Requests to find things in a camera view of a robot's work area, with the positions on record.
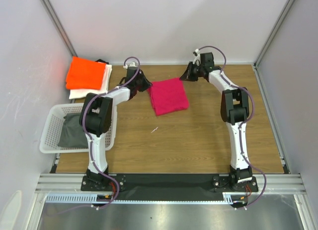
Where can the white cable duct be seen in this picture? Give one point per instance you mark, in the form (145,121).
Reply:
(223,198)

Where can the orange folded t shirt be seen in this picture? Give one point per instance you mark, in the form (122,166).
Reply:
(85,74)

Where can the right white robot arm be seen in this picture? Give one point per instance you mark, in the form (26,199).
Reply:
(234,112)

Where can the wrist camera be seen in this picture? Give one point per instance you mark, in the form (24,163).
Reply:
(130,65)
(196,54)

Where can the white plastic basket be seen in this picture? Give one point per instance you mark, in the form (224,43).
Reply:
(53,128)

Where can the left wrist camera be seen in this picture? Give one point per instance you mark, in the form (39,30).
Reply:
(130,65)

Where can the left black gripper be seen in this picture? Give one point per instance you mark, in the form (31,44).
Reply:
(146,85)

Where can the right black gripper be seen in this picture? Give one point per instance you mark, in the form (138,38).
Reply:
(190,72)

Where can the pink t shirt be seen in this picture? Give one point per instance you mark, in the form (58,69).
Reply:
(168,96)

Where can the black folded t shirt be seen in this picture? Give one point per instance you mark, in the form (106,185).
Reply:
(102,61)

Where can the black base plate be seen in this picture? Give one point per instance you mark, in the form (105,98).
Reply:
(177,184)

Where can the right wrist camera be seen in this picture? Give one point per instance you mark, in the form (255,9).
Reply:
(196,54)

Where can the white folded t shirt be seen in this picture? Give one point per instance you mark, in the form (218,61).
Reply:
(81,93)

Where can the grey t shirt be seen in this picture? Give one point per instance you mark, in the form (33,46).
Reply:
(72,134)

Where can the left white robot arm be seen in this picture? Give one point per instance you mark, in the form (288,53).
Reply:
(98,115)

